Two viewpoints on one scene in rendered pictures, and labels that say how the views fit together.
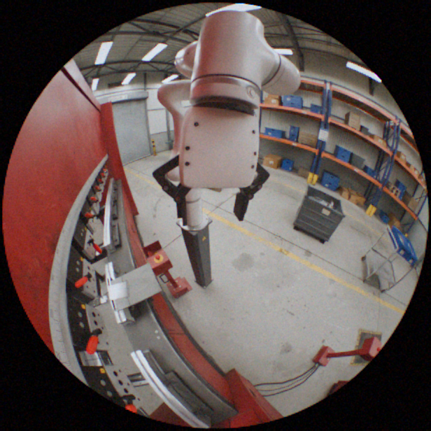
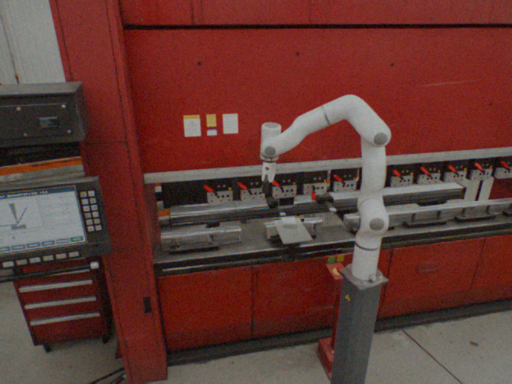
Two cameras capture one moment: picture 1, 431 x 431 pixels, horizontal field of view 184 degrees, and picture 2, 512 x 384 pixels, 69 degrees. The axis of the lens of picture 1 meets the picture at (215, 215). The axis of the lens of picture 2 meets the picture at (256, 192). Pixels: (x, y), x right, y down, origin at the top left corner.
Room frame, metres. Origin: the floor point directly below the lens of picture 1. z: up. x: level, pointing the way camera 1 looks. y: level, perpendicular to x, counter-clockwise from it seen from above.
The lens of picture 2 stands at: (0.82, -1.50, 2.19)
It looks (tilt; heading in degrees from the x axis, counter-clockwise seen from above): 25 degrees down; 116
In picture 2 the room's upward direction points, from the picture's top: straight up
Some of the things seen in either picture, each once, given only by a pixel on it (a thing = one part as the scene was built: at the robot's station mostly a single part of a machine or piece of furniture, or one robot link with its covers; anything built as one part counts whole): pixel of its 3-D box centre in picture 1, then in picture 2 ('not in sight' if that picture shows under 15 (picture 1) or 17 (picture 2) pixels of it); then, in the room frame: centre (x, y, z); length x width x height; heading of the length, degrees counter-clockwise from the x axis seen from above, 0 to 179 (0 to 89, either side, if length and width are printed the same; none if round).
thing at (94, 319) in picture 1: (81, 327); (251, 185); (-0.11, 0.39, 1.26); 0.15 x 0.09 x 0.17; 37
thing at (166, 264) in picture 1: (156, 257); (344, 273); (0.50, 0.46, 0.75); 0.20 x 0.16 x 0.18; 39
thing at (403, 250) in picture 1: (399, 241); not in sight; (0.13, -3.01, 0.92); 0.50 x 0.36 x 0.18; 141
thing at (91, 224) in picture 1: (85, 217); (343, 177); (0.37, 0.75, 1.26); 0.15 x 0.09 x 0.17; 37
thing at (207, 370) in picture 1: (136, 261); (369, 282); (0.62, 0.88, 0.41); 3.00 x 0.21 x 0.83; 37
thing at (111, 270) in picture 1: (117, 292); (292, 228); (0.11, 0.56, 0.92); 0.39 x 0.06 x 0.10; 37
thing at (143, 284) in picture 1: (133, 286); (292, 230); (0.16, 0.41, 1.00); 0.26 x 0.18 x 0.01; 127
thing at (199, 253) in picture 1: (200, 259); (352, 347); (0.65, 0.14, 0.50); 0.18 x 0.18 x 1.00; 51
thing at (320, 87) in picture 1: (287, 122); not in sight; (4.97, -2.68, 1.95); 2.70 x 0.99 x 3.90; 51
